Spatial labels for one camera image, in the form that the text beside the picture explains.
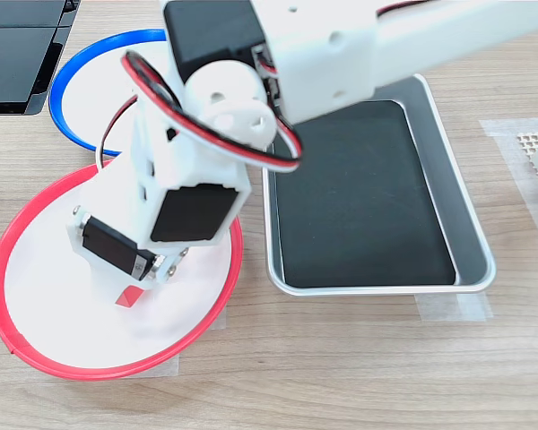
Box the pale perforated base plate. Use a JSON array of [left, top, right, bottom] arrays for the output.
[[515, 129, 538, 211]]

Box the steel tray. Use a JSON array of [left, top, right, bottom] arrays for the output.
[[262, 73, 498, 297]]

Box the clear tape strip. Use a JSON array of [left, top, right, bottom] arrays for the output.
[[159, 351, 180, 380], [208, 307, 228, 331], [414, 293, 495, 322]]

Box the red black white cable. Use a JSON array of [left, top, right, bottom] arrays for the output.
[[96, 0, 434, 175]]

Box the red wooden cube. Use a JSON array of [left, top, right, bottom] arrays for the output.
[[115, 285, 145, 310]]

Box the translucent white sheet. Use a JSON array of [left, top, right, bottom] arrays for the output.
[[478, 116, 538, 263]]

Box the black flat electronic device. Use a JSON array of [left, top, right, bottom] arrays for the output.
[[0, 0, 81, 116]]

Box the blue-rimmed white plate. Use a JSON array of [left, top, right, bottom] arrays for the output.
[[48, 29, 169, 157]]

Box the red-rimmed white plate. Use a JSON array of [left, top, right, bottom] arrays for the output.
[[0, 163, 244, 382]]

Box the black tray mat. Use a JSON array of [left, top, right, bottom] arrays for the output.
[[275, 99, 457, 288]]

